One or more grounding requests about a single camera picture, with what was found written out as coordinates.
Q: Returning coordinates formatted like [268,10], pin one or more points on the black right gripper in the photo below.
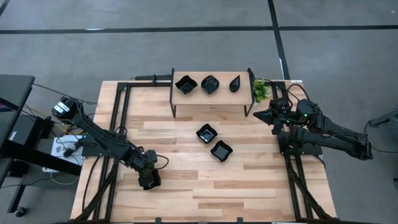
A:
[283,112]

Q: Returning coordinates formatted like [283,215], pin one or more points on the black aluminium rail frame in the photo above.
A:
[292,186]
[146,84]

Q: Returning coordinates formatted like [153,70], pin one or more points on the black desk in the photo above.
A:
[15,88]

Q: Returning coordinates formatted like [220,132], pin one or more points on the wooden shelf black legs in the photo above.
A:
[211,99]

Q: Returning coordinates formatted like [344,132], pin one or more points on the white printed paper sheet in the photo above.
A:
[59,149]

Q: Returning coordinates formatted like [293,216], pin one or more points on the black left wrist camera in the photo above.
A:
[151,155]

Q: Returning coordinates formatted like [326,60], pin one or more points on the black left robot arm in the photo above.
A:
[105,141]

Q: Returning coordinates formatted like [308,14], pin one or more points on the black leaf shaped plate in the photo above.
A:
[210,84]

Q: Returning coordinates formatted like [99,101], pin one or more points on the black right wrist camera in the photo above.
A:
[276,128]

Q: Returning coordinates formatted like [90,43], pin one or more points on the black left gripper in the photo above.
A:
[147,172]

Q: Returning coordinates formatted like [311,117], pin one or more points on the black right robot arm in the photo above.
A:
[339,138]

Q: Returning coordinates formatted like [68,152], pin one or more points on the black computer case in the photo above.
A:
[20,130]

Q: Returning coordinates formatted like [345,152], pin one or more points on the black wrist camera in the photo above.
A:
[151,155]
[276,128]

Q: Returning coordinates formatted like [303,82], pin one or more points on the black teardrop shaped plate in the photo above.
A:
[234,84]

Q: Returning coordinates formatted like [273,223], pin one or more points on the black power strip bar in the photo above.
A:
[149,77]

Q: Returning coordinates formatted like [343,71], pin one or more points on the grey metal stand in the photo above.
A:
[388,119]

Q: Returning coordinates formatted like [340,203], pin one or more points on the green plant white pot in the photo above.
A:
[260,90]

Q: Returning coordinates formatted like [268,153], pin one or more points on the black square wavy plate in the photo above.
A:
[206,133]
[186,84]
[157,184]
[221,151]

